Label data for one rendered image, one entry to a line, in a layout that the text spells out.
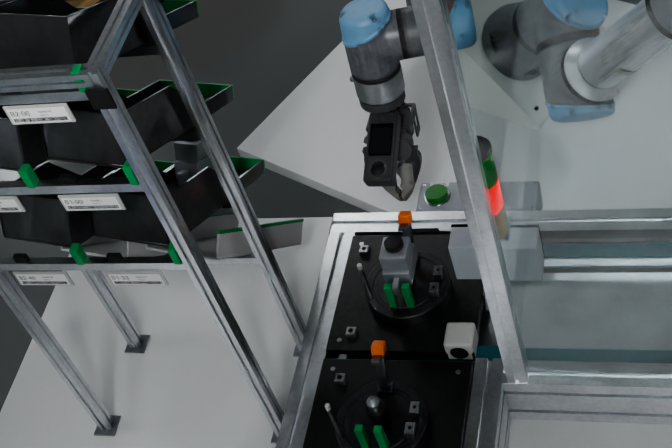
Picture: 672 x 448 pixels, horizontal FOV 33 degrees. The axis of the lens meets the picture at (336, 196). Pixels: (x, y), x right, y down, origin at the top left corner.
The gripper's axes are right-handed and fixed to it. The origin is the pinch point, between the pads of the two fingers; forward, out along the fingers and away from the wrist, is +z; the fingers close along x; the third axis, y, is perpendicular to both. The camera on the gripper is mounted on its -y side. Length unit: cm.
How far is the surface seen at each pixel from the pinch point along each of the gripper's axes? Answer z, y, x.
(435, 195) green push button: 9.6, 10.7, -2.7
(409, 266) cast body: 2.9, -12.7, -2.8
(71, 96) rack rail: -51, -37, 25
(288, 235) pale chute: 4.8, -3.7, 19.7
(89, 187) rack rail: -35, -35, 29
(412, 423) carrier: 10.4, -36.9, -5.8
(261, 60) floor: 95, 174, 94
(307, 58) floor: 95, 173, 77
